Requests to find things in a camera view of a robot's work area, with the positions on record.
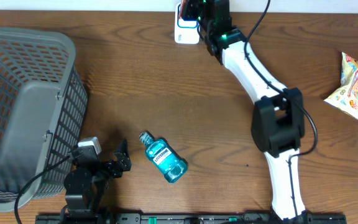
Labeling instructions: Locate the blue Listerine mouthwash bottle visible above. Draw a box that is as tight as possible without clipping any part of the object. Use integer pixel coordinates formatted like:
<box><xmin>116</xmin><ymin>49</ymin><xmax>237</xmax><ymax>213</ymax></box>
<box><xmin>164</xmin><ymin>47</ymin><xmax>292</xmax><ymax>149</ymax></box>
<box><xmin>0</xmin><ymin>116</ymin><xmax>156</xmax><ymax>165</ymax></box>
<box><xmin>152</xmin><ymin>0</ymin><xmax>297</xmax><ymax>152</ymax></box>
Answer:
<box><xmin>139</xmin><ymin>131</ymin><xmax>188</xmax><ymax>184</ymax></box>

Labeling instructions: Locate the wet wipes packet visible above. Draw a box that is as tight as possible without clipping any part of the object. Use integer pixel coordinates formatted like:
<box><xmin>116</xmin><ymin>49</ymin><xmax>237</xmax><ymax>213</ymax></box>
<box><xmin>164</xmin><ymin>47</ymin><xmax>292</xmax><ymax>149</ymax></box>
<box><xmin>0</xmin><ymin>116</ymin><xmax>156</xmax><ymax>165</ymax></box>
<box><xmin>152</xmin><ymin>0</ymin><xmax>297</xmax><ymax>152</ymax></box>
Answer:
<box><xmin>324</xmin><ymin>52</ymin><xmax>358</xmax><ymax>120</ymax></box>

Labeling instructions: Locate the orange Top snack bar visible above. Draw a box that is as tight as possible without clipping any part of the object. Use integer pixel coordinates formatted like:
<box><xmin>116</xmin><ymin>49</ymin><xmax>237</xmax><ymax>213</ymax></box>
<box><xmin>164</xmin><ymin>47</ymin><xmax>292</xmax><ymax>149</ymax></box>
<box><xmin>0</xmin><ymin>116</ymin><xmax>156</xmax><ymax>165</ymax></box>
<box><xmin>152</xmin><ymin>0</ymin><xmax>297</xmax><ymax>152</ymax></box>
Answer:
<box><xmin>180</xmin><ymin>0</ymin><xmax>186</xmax><ymax>17</ymax></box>

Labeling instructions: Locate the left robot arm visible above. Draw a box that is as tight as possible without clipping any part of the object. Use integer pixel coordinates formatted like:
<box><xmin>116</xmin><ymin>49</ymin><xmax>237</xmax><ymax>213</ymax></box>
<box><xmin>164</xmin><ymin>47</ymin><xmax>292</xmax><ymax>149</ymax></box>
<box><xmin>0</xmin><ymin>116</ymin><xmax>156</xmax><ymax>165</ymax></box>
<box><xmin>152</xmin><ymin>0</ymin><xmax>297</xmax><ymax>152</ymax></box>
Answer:
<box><xmin>60</xmin><ymin>137</ymin><xmax>132</xmax><ymax>223</ymax></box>

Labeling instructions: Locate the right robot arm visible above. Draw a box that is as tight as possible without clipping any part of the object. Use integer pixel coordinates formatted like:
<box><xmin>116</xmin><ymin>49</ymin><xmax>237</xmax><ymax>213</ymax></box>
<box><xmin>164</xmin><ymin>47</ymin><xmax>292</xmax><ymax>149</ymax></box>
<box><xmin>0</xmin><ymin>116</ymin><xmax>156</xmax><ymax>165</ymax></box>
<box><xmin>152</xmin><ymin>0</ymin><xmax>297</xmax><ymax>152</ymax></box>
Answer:
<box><xmin>179</xmin><ymin>0</ymin><xmax>305</xmax><ymax>222</ymax></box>

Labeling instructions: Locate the white barcode scanner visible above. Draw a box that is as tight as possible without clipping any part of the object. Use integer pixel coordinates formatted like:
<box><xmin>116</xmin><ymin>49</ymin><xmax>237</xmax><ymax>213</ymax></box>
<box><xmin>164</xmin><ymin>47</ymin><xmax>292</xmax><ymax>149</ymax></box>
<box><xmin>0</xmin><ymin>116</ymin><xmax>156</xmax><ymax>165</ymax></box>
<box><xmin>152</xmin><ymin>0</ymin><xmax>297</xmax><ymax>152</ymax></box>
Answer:
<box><xmin>174</xmin><ymin>2</ymin><xmax>200</xmax><ymax>45</ymax></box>

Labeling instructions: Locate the grey plastic shopping basket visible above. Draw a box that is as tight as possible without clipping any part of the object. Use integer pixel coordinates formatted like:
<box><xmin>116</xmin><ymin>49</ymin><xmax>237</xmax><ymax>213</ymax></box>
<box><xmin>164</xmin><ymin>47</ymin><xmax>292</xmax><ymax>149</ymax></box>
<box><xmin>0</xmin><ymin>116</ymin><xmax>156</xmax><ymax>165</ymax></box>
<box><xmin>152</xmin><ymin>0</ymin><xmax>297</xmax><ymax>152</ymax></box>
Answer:
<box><xmin>0</xmin><ymin>27</ymin><xmax>88</xmax><ymax>212</ymax></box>

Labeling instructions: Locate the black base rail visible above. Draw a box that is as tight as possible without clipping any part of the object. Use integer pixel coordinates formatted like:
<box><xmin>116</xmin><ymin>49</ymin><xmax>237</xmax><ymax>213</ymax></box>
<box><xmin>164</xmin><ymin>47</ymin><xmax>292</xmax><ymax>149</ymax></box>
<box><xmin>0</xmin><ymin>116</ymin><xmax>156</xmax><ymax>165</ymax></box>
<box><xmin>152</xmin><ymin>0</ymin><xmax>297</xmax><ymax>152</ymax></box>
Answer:
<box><xmin>35</xmin><ymin>212</ymin><xmax>347</xmax><ymax>224</ymax></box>

